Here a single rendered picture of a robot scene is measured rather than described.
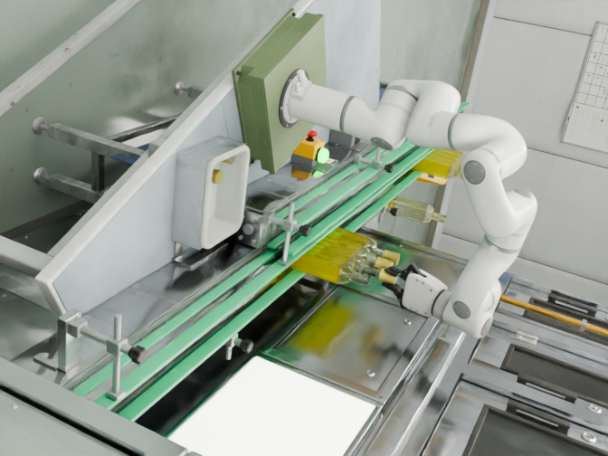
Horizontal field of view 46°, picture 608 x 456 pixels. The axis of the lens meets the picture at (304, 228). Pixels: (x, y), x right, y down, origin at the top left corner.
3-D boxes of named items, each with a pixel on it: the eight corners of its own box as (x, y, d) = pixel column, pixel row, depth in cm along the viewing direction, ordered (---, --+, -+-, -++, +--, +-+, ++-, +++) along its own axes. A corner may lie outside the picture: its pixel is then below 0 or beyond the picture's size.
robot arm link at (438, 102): (441, 137, 156) (469, 75, 159) (357, 128, 172) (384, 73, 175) (460, 158, 162) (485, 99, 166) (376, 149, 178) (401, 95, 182)
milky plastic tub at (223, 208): (172, 242, 167) (204, 252, 163) (177, 151, 157) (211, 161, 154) (213, 218, 181) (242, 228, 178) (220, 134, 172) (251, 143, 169)
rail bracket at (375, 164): (350, 163, 227) (389, 174, 222) (354, 141, 224) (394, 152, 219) (355, 160, 230) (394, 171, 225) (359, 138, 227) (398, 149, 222)
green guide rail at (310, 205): (269, 221, 181) (297, 230, 178) (270, 217, 180) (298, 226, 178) (452, 100, 327) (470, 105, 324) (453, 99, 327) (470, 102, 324)
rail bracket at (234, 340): (194, 350, 167) (243, 371, 162) (196, 326, 164) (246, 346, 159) (204, 342, 170) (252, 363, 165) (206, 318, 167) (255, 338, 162)
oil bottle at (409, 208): (375, 209, 267) (441, 229, 258) (377, 195, 264) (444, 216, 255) (381, 203, 271) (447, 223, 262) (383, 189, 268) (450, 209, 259)
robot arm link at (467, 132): (441, 120, 154) (500, 125, 144) (473, 106, 163) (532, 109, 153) (443, 180, 159) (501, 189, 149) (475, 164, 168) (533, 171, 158)
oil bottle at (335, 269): (275, 262, 194) (346, 288, 187) (278, 244, 192) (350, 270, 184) (285, 255, 199) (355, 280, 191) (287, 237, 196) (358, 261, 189)
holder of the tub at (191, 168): (170, 260, 169) (197, 270, 166) (176, 151, 158) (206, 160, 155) (210, 236, 183) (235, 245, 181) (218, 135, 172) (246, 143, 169)
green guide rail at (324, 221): (266, 247, 184) (293, 256, 181) (266, 243, 183) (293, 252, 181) (449, 116, 330) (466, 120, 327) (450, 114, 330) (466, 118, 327)
